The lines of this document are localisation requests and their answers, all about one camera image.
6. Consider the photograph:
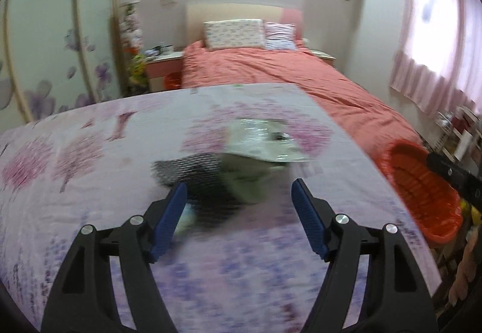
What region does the black white checkered wrapper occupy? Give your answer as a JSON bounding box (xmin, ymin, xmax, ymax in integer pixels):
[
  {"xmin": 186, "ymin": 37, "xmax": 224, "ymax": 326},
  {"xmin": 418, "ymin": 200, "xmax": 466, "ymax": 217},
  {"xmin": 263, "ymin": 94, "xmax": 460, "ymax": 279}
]
[{"xmin": 151, "ymin": 153, "xmax": 221, "ymax": 186}]

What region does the grey green cloth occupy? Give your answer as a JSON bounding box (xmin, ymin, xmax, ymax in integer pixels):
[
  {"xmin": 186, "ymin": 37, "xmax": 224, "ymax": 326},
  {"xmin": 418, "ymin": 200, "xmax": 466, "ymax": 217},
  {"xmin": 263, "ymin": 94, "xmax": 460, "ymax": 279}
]
[{"xmin": 188, "ymin": 153, "xmax": 295, "ymax": 206}]

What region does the silver foil plastic bag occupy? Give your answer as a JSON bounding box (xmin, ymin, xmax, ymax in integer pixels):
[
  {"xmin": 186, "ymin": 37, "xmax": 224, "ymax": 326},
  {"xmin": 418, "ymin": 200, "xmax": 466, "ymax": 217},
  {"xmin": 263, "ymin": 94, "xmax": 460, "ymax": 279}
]
[{"xmin": 224, "ymin": 118, "xmax": 311, "ymax": 163}]

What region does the blue tissue packet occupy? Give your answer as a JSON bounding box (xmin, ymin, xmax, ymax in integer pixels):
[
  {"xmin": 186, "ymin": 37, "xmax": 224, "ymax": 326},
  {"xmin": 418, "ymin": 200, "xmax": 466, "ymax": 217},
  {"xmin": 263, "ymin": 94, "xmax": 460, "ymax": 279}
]
[{"xmin": 174, "ymin": 203, "xmax": 197, "ymax": 239}]

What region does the person's right hand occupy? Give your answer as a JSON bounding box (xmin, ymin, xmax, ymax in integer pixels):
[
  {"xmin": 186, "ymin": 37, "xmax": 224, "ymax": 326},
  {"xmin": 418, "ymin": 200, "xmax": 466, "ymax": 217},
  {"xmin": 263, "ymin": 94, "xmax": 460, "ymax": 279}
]
[{"xmin": 449, "ymin": 226, "xmax": 481, "ymax": 307}]

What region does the red plastic laundry basket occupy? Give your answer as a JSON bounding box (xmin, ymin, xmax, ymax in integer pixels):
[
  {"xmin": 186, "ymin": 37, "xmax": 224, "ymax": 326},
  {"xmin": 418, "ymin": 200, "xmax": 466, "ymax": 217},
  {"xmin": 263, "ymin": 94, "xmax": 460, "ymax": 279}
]
[{"xmin": 376, "ymin": 140, "xmax": 463, "ymax": 248}]

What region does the cluttered desk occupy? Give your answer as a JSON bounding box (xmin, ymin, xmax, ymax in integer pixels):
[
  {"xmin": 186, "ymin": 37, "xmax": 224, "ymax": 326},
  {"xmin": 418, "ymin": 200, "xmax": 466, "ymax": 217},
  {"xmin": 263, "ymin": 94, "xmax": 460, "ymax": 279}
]
[{"xmin": 442, "ymin": 106, "xmax": 481, "ymax": 172}]

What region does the bed with coral duvet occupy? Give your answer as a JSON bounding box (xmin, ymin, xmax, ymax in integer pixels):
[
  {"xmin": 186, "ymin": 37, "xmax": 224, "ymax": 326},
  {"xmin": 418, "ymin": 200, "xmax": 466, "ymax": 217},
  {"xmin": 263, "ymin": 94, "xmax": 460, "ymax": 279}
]
[{"xmin": 182, "ymin": 3, "xmax": 421, "ymax": 158}]

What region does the pink window curtain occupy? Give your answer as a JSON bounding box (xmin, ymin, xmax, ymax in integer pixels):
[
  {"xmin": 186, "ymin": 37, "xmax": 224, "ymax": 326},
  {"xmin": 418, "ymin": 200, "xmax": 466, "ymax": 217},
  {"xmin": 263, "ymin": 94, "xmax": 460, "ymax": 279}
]
[{"xmin": 390, "ymin": 0, "xmax": 481, "ymax": 117}]

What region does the floral pink tablecloth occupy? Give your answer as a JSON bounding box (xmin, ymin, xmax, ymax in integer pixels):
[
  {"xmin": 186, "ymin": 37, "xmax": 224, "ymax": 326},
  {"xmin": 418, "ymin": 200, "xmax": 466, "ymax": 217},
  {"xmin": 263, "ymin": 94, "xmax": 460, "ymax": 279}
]
[{"xmin": 1, "ymin": 84, "xmax": 440, "ymax": 332}]

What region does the hanging plush toy stack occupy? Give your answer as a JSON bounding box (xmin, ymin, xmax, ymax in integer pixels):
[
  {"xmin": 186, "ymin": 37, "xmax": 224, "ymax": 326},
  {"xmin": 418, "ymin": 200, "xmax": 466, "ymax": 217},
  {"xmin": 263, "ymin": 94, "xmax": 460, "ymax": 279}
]
[{"xmin": 118, "ymin": 1, "xmax": 149, "ymax": 96}]

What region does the striped pink pillow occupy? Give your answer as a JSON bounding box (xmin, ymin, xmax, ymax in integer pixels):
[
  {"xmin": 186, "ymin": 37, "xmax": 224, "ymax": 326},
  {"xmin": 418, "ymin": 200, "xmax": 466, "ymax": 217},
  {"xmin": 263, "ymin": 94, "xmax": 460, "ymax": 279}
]
[{"xmin": 264, "ymin": 22, "xmax": 296, "ymax": 51}]

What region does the left pink nightstand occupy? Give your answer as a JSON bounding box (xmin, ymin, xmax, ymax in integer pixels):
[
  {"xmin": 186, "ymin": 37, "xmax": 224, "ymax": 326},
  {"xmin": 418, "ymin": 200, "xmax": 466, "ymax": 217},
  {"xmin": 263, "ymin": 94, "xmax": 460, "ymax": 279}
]
[{"xmin": 146, "ymin": 52, "xmax": 184, "ymax": 92}]

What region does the glass sliding wardrobe door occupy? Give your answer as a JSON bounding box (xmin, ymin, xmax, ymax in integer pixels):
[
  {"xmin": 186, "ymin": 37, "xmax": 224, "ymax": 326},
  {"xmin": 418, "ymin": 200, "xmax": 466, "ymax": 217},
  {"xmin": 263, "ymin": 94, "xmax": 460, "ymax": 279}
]
[{"xmin": 1, "ymin": 0, "xmax": 122, "ymax": 130}]

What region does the floral white pillow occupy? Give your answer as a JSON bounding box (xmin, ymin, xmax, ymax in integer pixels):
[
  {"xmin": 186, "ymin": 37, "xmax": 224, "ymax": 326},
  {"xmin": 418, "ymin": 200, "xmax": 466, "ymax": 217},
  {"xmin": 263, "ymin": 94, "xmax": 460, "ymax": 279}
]
[{"xmin": 203, "ymin": 19, "xmax": 265, "ymax": 50}]

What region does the white wire rack cart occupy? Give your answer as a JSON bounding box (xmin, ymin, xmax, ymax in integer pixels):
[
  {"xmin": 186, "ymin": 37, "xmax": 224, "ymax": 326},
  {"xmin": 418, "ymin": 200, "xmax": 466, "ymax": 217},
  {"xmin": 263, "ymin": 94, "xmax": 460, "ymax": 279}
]
[{"xmin": 428, "ymin": 112, "xmax": 459, "ymax": 154}]

